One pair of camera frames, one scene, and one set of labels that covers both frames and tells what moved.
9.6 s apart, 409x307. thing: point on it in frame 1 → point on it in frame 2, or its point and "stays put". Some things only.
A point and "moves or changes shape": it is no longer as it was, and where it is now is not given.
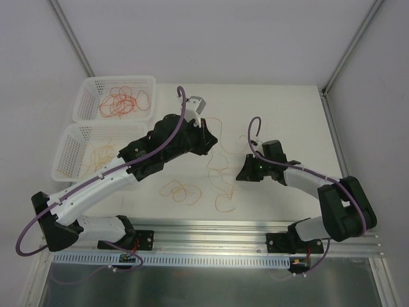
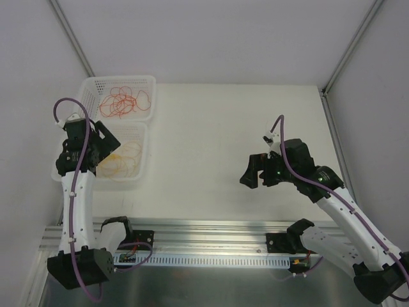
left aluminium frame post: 71,37 stays put
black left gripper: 198,141 → 96,147
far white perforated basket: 115,98 stays put
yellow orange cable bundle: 220,173 moves or changes shape
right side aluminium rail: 337,147 stays put
